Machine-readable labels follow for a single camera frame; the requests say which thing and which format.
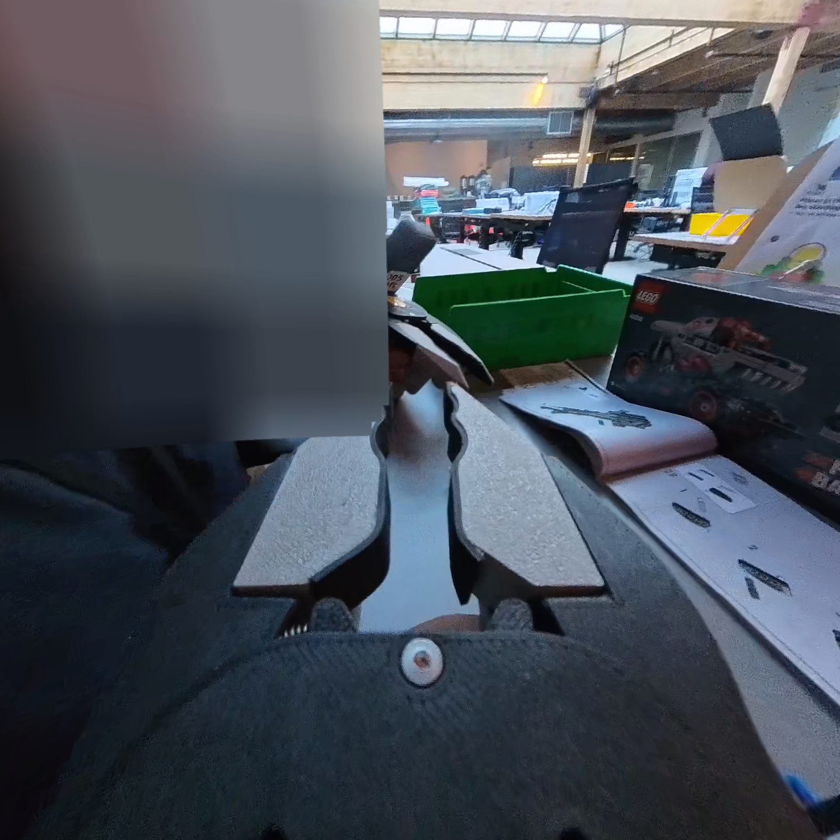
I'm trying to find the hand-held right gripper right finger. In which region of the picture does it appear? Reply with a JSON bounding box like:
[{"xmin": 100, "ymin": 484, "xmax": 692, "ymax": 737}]
[{"xmin": 445, "ymin": 384, "xmax": 606, "ymax": 606}]

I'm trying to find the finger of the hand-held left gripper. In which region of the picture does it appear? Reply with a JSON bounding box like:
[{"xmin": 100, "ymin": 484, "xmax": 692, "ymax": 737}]
[
  {"xmin": 388, "ymin": 319, "xmax": 469, "ymax": 397},
  {"xmin": 420, "ymin": 312, "xmax": 495, "ymax": 387}
]

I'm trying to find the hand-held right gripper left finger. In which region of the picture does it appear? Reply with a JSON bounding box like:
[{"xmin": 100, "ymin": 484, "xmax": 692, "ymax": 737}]
[{"xmin": 233, "ymin": 394, "xmax": 395, "ymax": 609}]

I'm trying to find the green plastic bin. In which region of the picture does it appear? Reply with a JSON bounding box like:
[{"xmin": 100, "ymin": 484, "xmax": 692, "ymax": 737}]
[{"xmin": 411, "ymin": 264, "xmax": 635, "ymax": 372}]

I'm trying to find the black mesh office chair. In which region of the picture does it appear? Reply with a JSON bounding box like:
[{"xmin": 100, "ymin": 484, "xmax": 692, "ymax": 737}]
[{"xmin": 537, "ymin": 178, "xmax": 639, "ymax": 276}]

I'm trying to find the open instruction booklet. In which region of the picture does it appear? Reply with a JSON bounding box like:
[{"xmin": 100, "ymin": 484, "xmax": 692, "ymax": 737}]
[{"xmin": 499, "ymin": 379, "xmax": 840, "ymax": 708}]

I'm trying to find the person's dark clothing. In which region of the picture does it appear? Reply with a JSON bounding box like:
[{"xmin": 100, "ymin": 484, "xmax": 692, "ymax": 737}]
[{"xmin": 0, "ymin": 440, "xmax": 298, "ymax": 840}]

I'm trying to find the wooden background desk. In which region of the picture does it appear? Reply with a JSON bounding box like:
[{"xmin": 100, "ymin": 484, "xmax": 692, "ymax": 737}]
[{"xmin": 634, "ymin": 230, "xmax": 750, "ymax": 265}]

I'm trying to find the black toy truck box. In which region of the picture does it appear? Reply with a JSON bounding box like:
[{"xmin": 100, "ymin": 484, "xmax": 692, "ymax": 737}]
[{"xmin": 605, "ymin": 267, "xmax": 840, "ymax": 521}]

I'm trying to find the yellow plastic bin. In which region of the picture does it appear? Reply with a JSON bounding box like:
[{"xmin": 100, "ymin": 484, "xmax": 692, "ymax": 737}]
[{"xmin": 688, "ymin": 208, "xmax": 757, "ymax": 238}]

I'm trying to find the printed white paper sheet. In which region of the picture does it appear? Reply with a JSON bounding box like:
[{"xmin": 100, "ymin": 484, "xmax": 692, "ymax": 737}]
[{"xmin": 753, "ymin": 140, "xmax": 840, "ymax": 287}]

